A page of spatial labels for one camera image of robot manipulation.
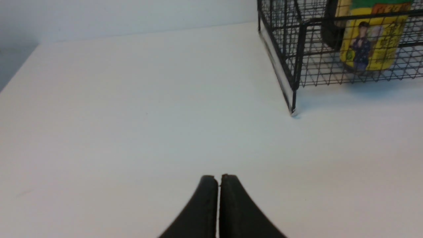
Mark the black wire mesh rack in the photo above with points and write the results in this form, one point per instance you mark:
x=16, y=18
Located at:
x=291, y=33

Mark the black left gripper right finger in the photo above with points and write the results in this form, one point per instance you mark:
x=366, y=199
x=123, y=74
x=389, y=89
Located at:
x=239, y=216

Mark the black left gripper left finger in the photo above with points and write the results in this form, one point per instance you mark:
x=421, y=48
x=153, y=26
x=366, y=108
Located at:
x=199, y=216

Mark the small yellow-capped sauce bottle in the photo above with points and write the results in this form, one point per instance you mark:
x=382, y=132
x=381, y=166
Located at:
x=364, y=32

